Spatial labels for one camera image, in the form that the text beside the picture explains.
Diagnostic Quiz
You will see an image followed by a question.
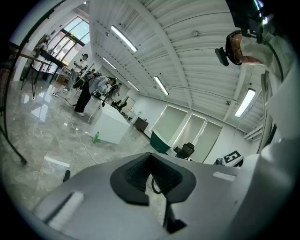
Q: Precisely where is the black long table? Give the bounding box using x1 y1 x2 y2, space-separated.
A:
38 49 71 82

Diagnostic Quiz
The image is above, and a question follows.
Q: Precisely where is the dark brown cabinet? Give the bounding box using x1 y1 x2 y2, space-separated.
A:
134 116 149 132

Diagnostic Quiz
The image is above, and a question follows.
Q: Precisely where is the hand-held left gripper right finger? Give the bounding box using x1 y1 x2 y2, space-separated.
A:
150 152 242 240

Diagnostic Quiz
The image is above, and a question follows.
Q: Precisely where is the black tripod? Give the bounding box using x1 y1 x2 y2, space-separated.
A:
20 53 52 99

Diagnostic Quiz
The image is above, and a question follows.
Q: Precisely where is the black chest-mounted device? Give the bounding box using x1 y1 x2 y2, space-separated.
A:
226 0 270 44

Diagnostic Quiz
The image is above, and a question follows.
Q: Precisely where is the black gaming chair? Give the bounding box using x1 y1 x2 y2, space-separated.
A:
112 99 128 112

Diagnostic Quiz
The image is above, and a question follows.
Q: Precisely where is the black office chair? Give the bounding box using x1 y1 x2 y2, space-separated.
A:
173 142 195 161

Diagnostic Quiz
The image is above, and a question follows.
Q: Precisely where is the dark green bin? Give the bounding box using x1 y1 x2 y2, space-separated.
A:
150 130 171 155

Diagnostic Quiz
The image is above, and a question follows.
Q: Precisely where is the black metal stand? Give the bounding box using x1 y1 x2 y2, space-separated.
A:
0 0 68 166

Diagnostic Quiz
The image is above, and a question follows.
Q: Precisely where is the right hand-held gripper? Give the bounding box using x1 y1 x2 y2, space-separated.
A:
213 150 245 167

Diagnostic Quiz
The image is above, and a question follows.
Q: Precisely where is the black head-worn camera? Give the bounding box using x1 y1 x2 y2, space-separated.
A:
215 30 243 67

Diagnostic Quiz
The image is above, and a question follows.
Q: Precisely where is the white roller blind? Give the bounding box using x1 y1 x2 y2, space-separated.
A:
195 120 223 162
151 105 188 141
174 114 207 150

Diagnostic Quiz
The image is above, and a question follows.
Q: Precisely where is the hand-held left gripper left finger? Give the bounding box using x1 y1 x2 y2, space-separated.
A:
32 151 168 240

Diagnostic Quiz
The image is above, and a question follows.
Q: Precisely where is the long ceiling light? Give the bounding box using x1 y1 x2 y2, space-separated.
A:
102 56 117 70
127 80 140 92
234 88 256 118
110 25 138 52
154 76 169 96

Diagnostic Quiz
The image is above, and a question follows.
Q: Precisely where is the person with head-mounted camera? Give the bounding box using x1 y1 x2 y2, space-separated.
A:
240 30 300 146

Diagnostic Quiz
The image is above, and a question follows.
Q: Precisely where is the white pedestal box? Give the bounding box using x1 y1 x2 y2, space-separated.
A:
90 102 131 144

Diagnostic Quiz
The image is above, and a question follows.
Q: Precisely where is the large glass window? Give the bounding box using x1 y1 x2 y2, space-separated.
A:
50 16 91 64

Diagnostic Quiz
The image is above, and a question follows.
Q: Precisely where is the person's face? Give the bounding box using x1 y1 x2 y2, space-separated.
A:
226 30 263 67

